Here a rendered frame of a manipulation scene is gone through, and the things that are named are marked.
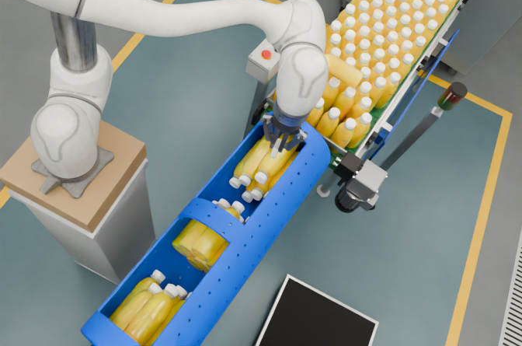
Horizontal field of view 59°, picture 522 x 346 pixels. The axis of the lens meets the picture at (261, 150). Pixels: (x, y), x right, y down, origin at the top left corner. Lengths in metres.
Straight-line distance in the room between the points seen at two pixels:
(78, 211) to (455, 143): 2.51
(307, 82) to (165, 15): 0.31
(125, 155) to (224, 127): 1.38
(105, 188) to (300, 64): 0.80
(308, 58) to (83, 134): 0.66
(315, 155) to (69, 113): 0.74
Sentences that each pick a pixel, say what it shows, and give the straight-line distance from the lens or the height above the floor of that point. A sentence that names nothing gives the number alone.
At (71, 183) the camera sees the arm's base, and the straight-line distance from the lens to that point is 1.50.
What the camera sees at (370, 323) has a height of 0.15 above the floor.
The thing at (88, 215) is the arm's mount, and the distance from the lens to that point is 1.48.
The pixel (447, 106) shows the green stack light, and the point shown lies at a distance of 1.81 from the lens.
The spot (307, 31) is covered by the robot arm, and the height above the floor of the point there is 1.71.
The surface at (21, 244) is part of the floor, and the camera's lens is 2.69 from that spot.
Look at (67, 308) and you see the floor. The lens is 2.56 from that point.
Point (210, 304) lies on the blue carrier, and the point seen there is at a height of 1.19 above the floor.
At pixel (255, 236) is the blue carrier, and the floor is 1.20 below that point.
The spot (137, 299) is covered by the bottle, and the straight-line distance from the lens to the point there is 1.37.
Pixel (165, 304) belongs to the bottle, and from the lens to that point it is 1.32.
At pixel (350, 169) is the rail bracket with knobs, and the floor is 1.00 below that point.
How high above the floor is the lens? 2.48
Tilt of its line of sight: 62 degrees down
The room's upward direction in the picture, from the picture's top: 20 degrees clockwise
